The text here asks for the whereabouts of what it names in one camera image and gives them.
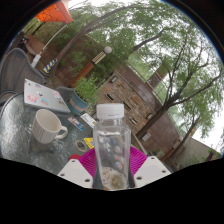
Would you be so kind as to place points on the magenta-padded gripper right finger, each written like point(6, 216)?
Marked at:
point(151, 170)

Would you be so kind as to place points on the tape roll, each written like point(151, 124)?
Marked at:
point(77, 146)

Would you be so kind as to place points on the white ribbed mug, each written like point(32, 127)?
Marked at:
point(45, 128)

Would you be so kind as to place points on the black wall lantern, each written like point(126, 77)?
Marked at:
point(150, 116)
point(113, 79)

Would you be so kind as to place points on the grey wall box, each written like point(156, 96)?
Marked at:
point(146, 136)

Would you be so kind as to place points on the orange canopy with white pole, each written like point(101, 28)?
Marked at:
point(55, 13)

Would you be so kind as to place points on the green plant in teal pot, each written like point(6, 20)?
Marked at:
point(78, 105)

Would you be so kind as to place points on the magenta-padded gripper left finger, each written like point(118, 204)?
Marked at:
point(75, 173)

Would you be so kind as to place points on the blue yellow striped bollard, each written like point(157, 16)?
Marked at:
point(49, 66)

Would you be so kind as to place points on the clear plastic drink bottle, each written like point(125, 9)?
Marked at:
point(111, 133)

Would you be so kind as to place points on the blue printed card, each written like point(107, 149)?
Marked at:
point(76, 123)

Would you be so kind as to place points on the silver laptop with stickers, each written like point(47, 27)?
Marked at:
point(43, 96)

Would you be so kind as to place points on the globe lamp post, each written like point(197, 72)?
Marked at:
point(88, 66)

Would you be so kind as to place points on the yellow card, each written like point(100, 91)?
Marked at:
point(89, 143)

